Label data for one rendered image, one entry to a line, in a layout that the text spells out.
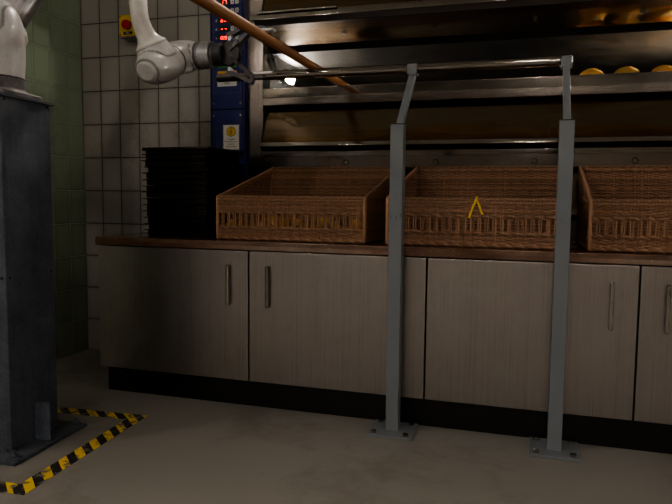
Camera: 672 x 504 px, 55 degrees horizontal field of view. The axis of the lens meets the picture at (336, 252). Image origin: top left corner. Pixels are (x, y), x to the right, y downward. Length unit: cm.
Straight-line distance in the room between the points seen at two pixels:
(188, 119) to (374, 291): 128
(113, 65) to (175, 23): 36
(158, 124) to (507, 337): 179
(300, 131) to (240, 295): 81
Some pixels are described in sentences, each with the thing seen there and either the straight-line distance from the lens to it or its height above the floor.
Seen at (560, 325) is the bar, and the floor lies 37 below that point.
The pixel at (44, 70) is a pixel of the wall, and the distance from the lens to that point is 307.
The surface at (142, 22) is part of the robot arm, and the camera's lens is 217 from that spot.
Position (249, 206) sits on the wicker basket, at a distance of 223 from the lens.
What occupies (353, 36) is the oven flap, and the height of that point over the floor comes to 137.
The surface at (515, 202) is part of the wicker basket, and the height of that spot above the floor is 72.
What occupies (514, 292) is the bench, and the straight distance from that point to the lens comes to 198.
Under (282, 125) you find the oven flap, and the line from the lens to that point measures 272.
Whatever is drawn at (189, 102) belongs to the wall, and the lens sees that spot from 292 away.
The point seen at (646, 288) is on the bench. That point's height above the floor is 48.
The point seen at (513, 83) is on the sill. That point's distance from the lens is 254.
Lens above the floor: 73
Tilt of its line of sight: 5 degrees down
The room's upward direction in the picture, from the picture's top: 1 degrees clockwise
